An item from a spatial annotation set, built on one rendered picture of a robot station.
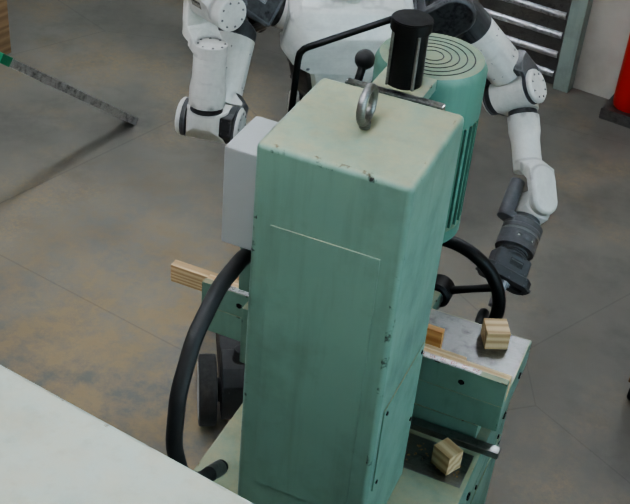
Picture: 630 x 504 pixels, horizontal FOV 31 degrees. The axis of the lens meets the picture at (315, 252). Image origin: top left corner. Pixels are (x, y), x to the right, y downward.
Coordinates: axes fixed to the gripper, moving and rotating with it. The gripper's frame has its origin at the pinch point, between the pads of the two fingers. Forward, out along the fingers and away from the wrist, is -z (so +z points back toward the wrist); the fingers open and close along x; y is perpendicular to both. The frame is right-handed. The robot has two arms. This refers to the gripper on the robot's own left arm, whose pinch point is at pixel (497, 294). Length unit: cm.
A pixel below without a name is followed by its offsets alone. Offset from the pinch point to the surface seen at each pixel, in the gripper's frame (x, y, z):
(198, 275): 60, 6, -30
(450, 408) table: 11.0, 27.0, -36.6
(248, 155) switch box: 69, 75, -34
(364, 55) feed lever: 57, 52, 3
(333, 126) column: 61, 80, -26
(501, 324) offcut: 7.4, 26.7, -17.2
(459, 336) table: 12.5, 21.7, -21.4
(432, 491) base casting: 10, 30, -53
